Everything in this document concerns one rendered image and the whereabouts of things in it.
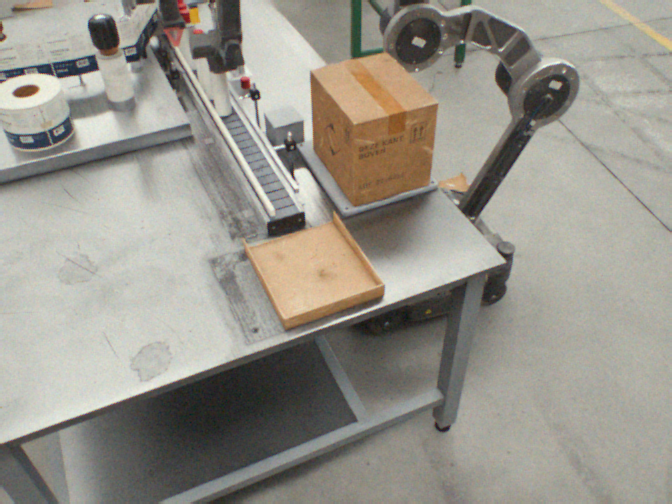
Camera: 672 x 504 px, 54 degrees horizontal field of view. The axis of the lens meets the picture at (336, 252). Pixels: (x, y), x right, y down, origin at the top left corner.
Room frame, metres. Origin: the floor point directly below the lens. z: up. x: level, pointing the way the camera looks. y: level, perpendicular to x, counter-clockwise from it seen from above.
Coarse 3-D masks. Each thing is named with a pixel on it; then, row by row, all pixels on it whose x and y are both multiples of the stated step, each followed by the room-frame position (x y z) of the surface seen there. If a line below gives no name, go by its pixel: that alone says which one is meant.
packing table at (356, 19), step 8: (352, 0) 3.51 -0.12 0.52; (360, 0) 3.51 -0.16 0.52; (368, 0) 4.29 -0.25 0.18; (464, 0) 3.69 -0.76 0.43; (352, 8) 3.51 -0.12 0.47; (360, 8) 3.51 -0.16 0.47; (376, 8) 4.14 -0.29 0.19; (352, 16) 3.51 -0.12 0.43; (360, 16) 3.51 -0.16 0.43; (352, 24) 3.51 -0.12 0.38; (360, 24) 3.51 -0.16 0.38; (352, 32) 3.51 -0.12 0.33; (360, 32) 3.51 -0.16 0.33; (352, 40) 3.51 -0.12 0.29; (360, 40) 3.51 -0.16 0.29; (352, 48) 3.51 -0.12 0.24; (360, 48) 3.51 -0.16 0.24; (456, 48) 3.71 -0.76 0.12; (464, 48) 3.70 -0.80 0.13; (352, 56) 3.51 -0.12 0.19; (360, 56) 3.51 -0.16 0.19; (368, 56) 3.54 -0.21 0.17; (456, 56) 3.70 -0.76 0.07; (464, 56) 3.70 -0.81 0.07; (456, 64) 3.72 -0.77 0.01
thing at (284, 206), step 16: (208, 112) 1.84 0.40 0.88; (240, 128) 1.74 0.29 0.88; (240, 144) 1.65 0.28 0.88; (256, 144) 1.65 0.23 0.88; (256, 160) 1.57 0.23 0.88; (256, 176) 1.49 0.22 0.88; (272, 176) 1.49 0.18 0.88; (256, 192) 1.42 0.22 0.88; (272, 192) 1.42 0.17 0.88; (288, 208) 1.35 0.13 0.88
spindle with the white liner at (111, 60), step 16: (96, 16) 1.89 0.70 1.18; (96, 32) 1.86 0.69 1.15; (112, 32) 1.87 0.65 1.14; (96, 48) 1.86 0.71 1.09; (112, 48) 1.87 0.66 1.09; (112, 64) 1.85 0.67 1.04; (112, 80) 1.85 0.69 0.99; (128, 80) 1.88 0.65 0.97; (112, 96) 1.85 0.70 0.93; (128, 96) 1.87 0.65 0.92
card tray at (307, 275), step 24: (336, 216) 1.33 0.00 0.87; (288, 240) 1.27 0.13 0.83; (312, 240) 1.27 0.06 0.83; (336, 240) 1.27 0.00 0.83; (264, 264) 1.19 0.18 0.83; (288, 264) 1.18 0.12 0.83; (312, 264) 1.18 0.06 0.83; (336, 264) 1.18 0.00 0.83; (360, 264) 1.18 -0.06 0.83; (264, 288) 1.10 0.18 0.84; (288, 288) 1.10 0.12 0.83; (312, 288) 1.10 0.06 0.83; (336, 288) 1.10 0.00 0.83; (360, 288) 1.10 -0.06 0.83; (384, 288) 1.08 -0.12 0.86; (288, 312) 1.02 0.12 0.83; (312, 312) 1.00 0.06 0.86
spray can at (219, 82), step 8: (224, 72) 1.82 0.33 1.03; (216, 80) 1.80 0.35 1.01; (224, 80) 1.81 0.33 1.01; (216, 88) 1.80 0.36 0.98; (224, 88) 1.81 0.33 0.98; (216, 96) 1.81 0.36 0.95; (224, 96) 1.81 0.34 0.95; (216, 104) 1.81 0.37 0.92; (224, 104) 1.80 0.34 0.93; (224, 112) 1.80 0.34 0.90
